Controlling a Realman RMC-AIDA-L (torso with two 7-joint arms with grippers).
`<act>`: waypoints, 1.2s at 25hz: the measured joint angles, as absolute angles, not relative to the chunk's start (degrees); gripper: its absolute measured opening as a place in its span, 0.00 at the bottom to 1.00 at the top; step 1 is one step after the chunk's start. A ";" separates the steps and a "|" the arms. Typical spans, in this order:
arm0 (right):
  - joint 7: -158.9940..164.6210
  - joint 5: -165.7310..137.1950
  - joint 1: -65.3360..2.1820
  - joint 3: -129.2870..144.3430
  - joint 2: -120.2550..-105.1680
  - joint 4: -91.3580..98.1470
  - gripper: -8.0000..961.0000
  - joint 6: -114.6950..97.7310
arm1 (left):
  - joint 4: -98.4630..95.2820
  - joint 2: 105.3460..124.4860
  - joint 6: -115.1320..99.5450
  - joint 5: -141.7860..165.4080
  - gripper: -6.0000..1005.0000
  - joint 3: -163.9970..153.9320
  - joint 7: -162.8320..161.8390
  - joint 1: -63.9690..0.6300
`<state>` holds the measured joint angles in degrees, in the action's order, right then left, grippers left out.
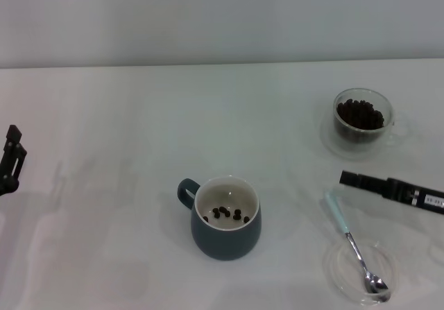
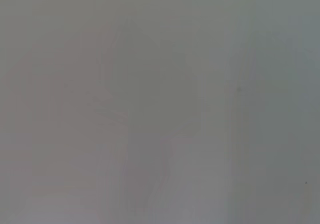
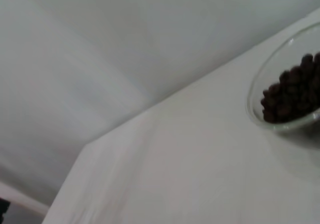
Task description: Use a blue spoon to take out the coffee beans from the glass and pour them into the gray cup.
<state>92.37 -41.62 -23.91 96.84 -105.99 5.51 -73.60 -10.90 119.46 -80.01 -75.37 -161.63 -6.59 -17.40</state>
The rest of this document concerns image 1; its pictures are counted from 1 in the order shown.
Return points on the pile of coffee beans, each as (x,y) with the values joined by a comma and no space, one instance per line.
(360,116)

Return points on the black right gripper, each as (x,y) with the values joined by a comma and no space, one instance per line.
(412,193)

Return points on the dark teal ceramic mug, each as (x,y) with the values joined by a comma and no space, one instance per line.
(225,244)

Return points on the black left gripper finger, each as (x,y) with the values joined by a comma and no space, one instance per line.
(12,157)

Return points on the clear glass saucer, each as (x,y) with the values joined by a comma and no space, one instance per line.
(343,275)
(343,152)

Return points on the small portion of coffee beans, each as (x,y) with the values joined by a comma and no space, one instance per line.
(223,213)

